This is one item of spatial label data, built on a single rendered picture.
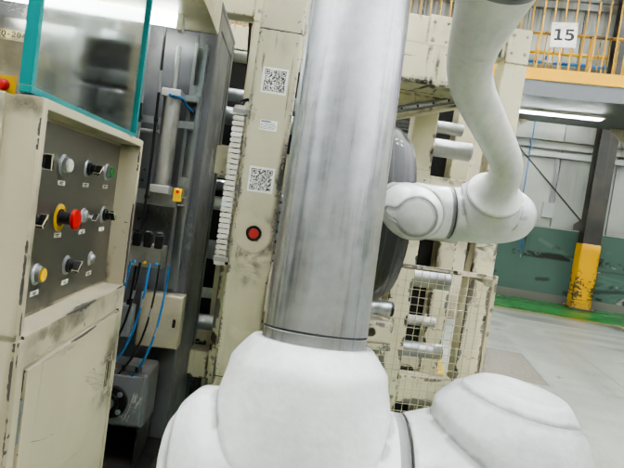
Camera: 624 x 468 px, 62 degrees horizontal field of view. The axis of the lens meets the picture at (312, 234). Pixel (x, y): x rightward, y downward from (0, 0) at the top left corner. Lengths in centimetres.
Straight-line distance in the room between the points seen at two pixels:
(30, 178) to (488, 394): 69
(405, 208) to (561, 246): 1010
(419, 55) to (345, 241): 151
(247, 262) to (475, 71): 99
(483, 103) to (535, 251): 1011
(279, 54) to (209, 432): 128
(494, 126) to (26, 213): 71
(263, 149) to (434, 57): 72
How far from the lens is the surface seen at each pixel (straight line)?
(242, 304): 158
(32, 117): 89
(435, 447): 49
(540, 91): 719
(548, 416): 51
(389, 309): 153
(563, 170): 1110
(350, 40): 51
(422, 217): 94
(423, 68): 193
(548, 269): 1097
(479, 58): 74
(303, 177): 48
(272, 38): 162
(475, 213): 99
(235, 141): 157
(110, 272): 141
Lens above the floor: 116
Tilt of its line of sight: 3 degrees down
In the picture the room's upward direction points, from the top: 8 degrees clockwise
